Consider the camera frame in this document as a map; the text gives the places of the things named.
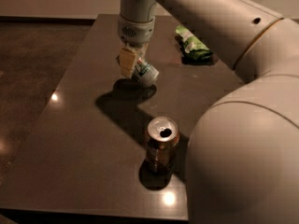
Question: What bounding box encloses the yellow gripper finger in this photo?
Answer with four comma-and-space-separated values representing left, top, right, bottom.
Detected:
119, 48, 138, 78
136, 44, 148, 65

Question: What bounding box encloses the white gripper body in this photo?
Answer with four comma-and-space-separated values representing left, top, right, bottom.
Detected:
118, 16, 155, 48

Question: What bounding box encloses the white green 7up can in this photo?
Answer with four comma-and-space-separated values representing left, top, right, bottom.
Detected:
130, 60, 159, 88

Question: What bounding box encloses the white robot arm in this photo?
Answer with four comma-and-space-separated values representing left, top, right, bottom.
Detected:
119, 0, 299, 224

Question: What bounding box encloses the brown soda can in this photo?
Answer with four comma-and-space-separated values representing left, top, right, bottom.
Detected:
145, 117, 179, 174

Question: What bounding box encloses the green chip bag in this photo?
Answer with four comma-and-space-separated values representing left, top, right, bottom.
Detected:
176, 25, 213, 61

